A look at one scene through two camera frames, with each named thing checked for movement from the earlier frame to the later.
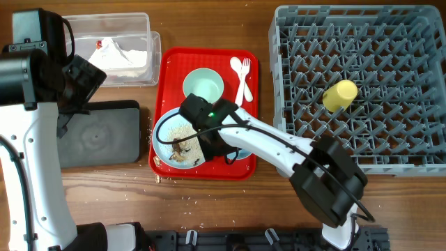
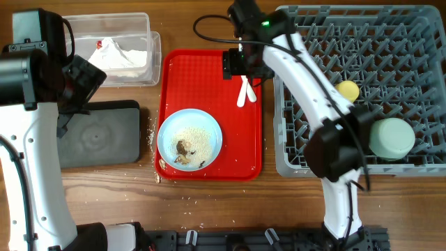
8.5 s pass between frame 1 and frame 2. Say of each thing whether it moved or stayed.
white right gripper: moved
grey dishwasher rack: stayed
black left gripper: stayed
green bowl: moved
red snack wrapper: stayed
